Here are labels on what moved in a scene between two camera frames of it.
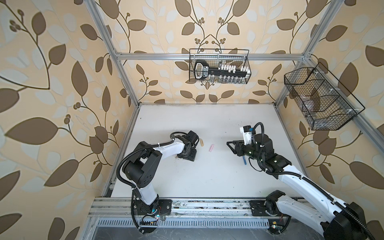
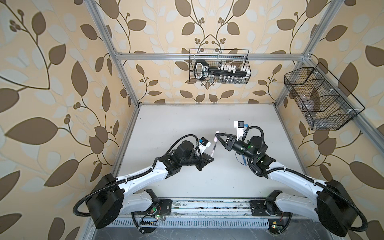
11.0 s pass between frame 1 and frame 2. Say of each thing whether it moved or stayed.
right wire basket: stayed
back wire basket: stayed
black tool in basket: stayed
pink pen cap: moved
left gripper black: moved
